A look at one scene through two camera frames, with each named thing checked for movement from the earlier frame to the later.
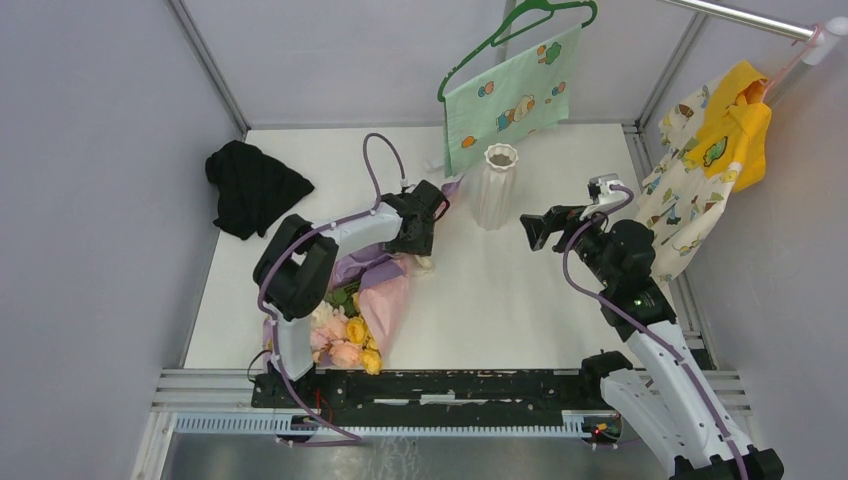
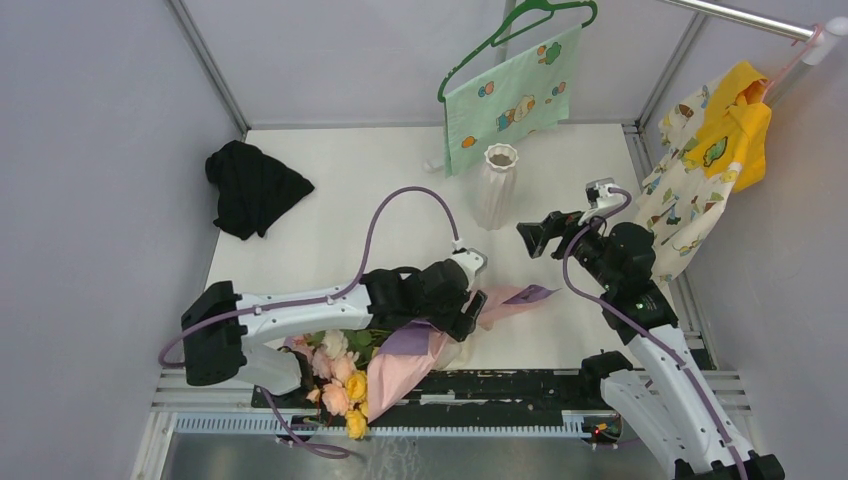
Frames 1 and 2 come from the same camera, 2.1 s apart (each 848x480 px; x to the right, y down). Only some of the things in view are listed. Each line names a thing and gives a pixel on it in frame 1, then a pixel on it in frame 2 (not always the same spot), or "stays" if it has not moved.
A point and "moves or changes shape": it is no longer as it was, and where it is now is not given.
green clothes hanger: (537, 6) stays
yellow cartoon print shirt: (714, 134) stays
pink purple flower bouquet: (359, 323) moves or changes shape
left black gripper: (421, 247) to (465, 322)
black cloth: (252, 187) stays
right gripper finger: (536, 229) stays
